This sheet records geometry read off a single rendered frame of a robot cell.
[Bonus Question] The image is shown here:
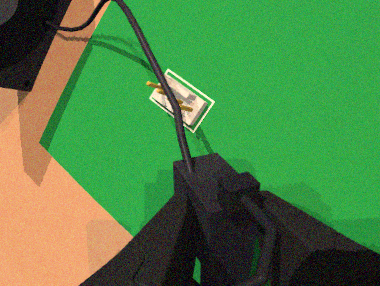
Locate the black cable with plug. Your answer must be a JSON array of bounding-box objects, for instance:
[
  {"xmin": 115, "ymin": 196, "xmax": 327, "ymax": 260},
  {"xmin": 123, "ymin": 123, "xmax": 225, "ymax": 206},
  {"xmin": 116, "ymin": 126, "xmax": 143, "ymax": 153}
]
[{"xmin": 110, "ymin": 0, "xmax": 278, "ymax": 286}]

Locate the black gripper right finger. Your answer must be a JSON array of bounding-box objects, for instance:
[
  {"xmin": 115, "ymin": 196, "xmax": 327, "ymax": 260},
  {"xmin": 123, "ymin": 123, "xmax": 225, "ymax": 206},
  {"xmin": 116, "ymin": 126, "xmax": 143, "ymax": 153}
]
[{"xmin": 259, "ymin": 191, "xmax": 380, "ymax": 286}]

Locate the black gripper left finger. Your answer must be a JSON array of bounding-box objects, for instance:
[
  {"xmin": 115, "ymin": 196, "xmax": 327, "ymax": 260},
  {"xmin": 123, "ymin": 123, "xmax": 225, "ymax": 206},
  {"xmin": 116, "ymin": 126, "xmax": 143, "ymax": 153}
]
[{"xmin": 78, "ymin": 192, "xmax": 189, "ymax": 286}]

